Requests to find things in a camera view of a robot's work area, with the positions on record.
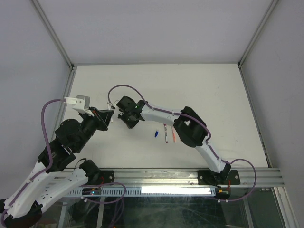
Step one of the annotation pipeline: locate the perforated cable duct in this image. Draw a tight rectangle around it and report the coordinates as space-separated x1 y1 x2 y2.
66 186 216 198

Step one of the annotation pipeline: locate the white pen purple end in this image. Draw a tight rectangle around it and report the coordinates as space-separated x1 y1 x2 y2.
163 124 168 143

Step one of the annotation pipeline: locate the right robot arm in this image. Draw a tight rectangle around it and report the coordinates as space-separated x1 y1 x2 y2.
116 96 231 186

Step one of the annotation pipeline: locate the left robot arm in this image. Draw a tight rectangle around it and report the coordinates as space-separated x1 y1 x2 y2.
0 107 114 228

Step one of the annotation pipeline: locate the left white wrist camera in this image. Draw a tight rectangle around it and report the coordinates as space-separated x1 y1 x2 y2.
64 95 93 116

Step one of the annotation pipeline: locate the orange highlighter pen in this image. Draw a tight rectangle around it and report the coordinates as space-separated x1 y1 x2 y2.
171 127 176 143

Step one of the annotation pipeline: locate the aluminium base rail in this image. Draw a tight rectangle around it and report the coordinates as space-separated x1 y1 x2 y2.
47 167 285 190

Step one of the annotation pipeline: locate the thin white pen yellow end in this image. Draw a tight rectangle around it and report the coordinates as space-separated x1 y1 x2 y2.
107 102 114 123

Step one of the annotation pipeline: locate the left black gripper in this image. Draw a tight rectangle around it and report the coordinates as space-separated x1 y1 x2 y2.
75 106 114 152

